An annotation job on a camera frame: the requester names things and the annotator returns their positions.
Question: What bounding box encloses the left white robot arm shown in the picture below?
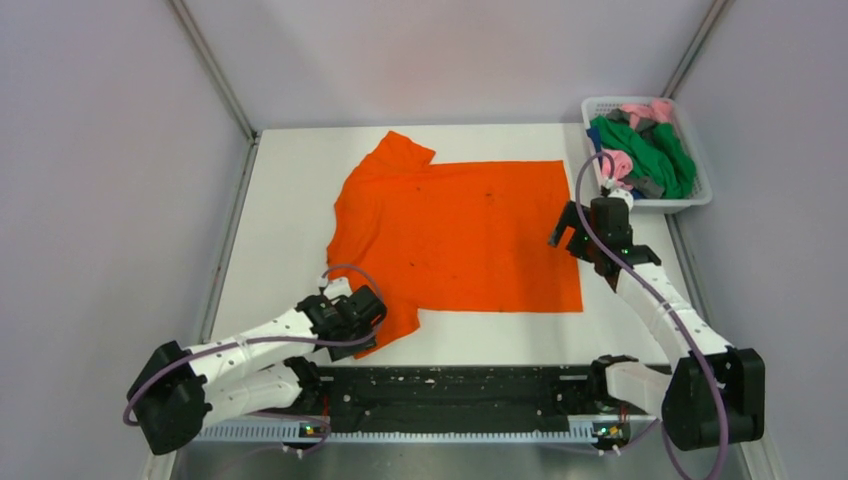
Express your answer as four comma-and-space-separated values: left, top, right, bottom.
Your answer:
122, 277, 388, 455

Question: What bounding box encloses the grey slotted cable duct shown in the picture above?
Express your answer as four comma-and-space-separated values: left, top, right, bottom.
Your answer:
195, 419, 623, 445

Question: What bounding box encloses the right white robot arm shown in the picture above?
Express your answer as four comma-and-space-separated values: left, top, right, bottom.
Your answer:
548, 195, 766, 451

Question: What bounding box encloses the blue t-shirt in basket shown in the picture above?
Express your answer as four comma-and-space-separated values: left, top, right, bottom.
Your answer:
586, 127, 634, 206

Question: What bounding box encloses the green t-shirt in basket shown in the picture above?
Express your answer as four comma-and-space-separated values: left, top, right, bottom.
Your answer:
589, 116, 697, 200

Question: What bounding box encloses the orange t-shirt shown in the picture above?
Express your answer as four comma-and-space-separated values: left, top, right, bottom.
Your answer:
327, 132, 583, 348

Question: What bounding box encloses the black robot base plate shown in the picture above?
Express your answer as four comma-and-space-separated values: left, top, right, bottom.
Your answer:
256, 360, 654, 436

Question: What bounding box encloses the grey t-shirt in basket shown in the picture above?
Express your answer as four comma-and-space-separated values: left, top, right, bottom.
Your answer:
602, 105, 667, 199

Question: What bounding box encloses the pink t-shirt in basket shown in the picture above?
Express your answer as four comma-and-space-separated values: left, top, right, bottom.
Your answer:
590, 100, 680, 198

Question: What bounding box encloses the white plastic laundry basket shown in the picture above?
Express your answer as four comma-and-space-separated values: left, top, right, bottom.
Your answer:
581, 96, 713, 214

